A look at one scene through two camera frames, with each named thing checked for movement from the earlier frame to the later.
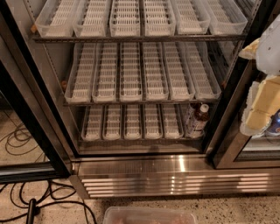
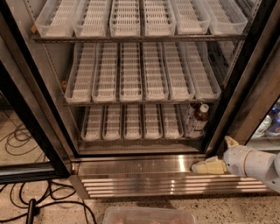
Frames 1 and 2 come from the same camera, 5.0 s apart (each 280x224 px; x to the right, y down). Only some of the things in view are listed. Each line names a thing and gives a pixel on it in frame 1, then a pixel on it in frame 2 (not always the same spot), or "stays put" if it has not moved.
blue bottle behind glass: (275, 123) stays put
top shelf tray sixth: (225, 17) stays put
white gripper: (271, 48) → (234, 162)
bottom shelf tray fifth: (172, 121) stays put
